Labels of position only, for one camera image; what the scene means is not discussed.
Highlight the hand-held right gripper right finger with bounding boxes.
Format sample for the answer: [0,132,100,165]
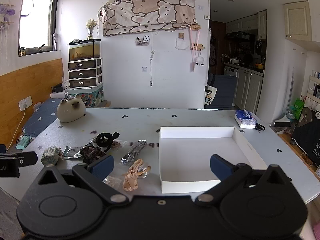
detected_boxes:
[195,154,292,205]

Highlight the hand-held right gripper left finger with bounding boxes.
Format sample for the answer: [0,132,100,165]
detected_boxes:
[37,154,129,204]

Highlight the white shallow cardboard box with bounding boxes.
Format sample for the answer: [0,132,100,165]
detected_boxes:
[159,126,268,194]

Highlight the black hair tie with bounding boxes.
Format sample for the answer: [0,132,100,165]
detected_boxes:
[96,132,121,153]

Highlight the silver packet with white label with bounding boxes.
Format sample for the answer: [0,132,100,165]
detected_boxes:
[62,145,84,160]

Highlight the teal packets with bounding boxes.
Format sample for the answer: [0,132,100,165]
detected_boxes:
[15,135,31,151]

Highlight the dark brown scrunchie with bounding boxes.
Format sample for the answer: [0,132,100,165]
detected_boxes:
[80,144,107,164]

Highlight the small clear plastic packet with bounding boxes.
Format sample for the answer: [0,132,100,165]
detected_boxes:
[102,176,123,188]

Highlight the floral fabric scrunchie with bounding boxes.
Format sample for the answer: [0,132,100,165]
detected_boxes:
[41,145,63,167]

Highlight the clear bag of brown herbs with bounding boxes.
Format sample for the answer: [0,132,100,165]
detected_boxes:
[109,140,128,151]

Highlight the peach satin ribbon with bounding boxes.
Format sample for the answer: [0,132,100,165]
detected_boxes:
[122,158,152,192]

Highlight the clear packet with dark accessory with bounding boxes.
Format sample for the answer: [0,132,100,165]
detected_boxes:
[119,140,147,166]

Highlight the blue triangle print bed sheet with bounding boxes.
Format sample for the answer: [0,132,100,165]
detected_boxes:
[22,97,63,138]

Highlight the blue tissue pack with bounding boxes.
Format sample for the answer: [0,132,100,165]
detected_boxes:
[234,109,258,130]

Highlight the cream cat figurine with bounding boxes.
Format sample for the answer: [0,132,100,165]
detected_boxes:
[57,94,87,123]

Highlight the cartoon print tote bag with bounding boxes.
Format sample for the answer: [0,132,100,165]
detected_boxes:
[204,86,218,105]

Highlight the colourful patterned storage box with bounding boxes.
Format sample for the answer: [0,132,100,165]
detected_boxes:
[74,85,104,106]

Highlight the blue upholstered chair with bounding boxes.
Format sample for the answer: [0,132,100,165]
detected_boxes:
[207,74,237,110]

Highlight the clear glass ornament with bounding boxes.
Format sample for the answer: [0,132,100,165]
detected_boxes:
[64,88,76,102]

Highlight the grey kitchen base cabinet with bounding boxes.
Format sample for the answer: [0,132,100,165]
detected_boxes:
[234,68,264,117]

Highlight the black letter board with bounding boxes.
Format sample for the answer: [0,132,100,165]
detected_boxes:
[291,107,320,167]

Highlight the white plastic drawer unit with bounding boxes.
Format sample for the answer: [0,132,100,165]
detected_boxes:
[68,57,103,88]

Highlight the green bag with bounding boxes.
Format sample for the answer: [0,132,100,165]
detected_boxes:
[293,98,306,120]

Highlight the glass fish tank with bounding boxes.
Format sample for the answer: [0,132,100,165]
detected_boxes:
[68,39,102,62]

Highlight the white hanging cloth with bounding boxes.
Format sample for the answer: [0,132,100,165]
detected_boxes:
[175,38,190,51]

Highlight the window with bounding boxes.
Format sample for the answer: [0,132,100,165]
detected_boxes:
[18,0,60,57]

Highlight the vase of dried flowers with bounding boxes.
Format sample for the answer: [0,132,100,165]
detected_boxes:
[86,18,98,40]

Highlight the kitchen upper cabinets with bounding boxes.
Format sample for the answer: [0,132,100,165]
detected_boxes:
[226,9,267,41]

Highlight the white power cable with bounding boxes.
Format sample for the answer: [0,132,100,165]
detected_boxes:
[7,108,27,148]

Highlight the white wall power outlet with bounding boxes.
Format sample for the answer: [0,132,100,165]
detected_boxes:
[18,95,33,111]

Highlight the white hanging cord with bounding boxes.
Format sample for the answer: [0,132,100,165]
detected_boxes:
[149,50,155,87]

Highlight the pink hanging strap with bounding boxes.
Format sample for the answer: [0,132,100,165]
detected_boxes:
[189,28,201,72]

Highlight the white wall shelf rack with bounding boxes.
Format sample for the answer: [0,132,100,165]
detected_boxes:
[307,74,320,98]

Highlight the purple plush wall toy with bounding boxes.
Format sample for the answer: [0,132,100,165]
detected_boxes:
[0,4,16,22]

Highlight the bear printed wall cloth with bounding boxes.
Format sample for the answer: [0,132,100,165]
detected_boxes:
[101,0,197,37]

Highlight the cream wall cabinet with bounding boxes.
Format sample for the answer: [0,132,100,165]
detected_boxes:
[283,0,320,42]

